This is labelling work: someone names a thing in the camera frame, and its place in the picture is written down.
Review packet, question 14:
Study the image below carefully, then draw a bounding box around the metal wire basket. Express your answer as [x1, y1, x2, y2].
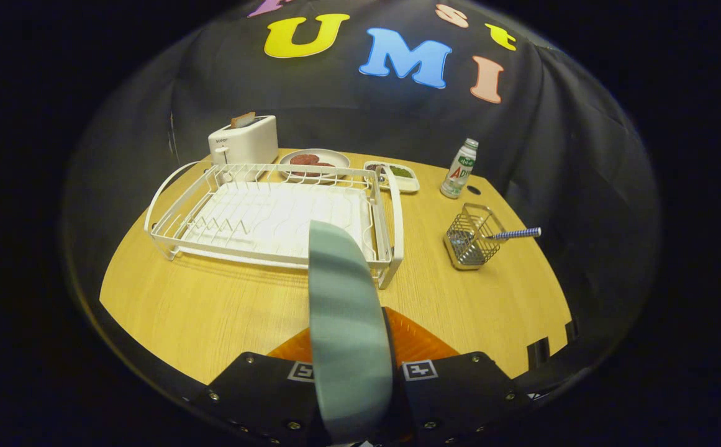
[443, 203, 509, 271]

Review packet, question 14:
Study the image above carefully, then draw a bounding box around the white drink bottle green label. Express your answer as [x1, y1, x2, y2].
[440, 138, 479, 200]

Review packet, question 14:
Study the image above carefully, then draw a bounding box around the white drip tray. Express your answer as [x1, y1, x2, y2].
[183, 181, 376, 261]

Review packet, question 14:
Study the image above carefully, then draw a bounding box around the pale green plate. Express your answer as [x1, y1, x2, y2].
[307, 220, 395, 445]

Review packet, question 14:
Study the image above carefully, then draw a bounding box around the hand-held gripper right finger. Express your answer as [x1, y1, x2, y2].
[382, 307, 532, 447]

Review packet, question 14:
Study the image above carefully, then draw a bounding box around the blue striped handle spoon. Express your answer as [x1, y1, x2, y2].
[450, 227, 542, 249]

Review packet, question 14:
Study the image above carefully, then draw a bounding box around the white toaster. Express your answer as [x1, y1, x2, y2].
[207, 115, 279, 167]

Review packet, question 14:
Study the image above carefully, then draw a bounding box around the white divided snack dish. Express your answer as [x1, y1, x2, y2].
[363, 161, 420, 194]

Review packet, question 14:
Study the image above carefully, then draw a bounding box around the white wire dish rack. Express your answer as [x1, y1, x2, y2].
[144, 160, 406, 290]

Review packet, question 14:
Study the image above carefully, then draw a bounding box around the pink round plate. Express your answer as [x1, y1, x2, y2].
[279, 148, 351, 184]

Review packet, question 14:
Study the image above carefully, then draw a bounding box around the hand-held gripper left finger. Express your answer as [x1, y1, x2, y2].
[193, 326, 330, 447]

